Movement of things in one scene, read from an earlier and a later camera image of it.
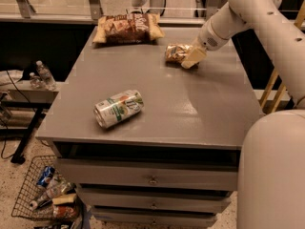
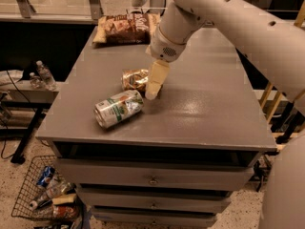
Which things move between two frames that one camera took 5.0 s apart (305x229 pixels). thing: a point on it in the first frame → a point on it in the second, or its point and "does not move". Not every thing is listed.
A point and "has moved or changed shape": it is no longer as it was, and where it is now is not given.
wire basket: (47, 194) does not move
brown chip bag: (128, 29) does not move
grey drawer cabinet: (148, 141) does not move
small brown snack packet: (177, 52) has moved or changed shape
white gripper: (208, 39) → (164, 48)
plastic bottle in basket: (58, 188) does not move
